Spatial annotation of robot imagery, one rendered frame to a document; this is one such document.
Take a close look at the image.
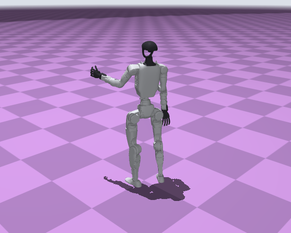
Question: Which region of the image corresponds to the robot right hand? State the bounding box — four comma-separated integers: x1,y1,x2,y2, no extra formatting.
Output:
162,105,170,126

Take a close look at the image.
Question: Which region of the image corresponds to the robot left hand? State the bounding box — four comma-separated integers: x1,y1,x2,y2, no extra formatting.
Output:
90,66,107,79

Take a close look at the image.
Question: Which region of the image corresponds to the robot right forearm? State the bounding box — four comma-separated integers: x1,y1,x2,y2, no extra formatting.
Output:
160,89,167,110

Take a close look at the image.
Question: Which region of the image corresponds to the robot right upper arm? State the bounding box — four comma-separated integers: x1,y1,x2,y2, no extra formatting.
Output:
158,64,168,92

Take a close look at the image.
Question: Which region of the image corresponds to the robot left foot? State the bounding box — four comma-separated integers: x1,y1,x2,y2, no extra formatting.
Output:
125,177,142,187

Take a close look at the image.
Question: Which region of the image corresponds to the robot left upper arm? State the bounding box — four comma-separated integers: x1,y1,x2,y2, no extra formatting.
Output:
118,64,140,88

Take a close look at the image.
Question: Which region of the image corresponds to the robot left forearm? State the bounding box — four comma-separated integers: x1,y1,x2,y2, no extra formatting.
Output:
101,75,120,87

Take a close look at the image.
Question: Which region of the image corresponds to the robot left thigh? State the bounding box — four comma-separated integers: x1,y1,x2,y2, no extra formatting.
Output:
126,109,142,155

